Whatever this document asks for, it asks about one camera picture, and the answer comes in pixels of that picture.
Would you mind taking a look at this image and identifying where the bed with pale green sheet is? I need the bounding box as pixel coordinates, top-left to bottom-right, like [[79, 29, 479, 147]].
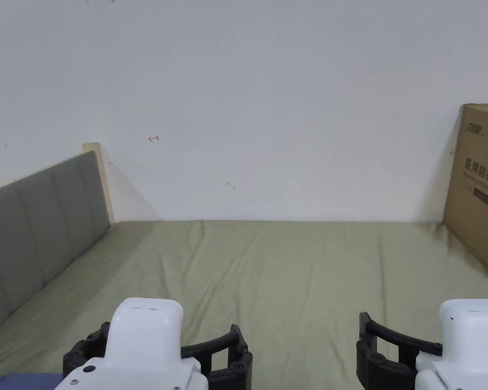
[[0, 220, 488, 390]]

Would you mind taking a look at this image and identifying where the grey padded headboard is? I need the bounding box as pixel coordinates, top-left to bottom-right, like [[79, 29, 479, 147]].
[[0, 142, 115, 338]]

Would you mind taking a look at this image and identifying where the brown cardboard carton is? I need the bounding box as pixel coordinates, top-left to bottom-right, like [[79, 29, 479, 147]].
[[442, 103, 488, 284]]

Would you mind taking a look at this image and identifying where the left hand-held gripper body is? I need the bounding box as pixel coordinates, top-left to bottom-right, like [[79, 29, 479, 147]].
[[54, 298, 209, 390]]

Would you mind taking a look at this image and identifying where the dark blue garment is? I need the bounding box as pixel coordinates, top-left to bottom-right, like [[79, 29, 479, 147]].
[[0, 373, 66, 390]]

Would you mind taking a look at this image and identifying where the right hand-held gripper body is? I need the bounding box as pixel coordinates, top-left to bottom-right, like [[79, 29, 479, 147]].
[[414, 299, 488, 390]]

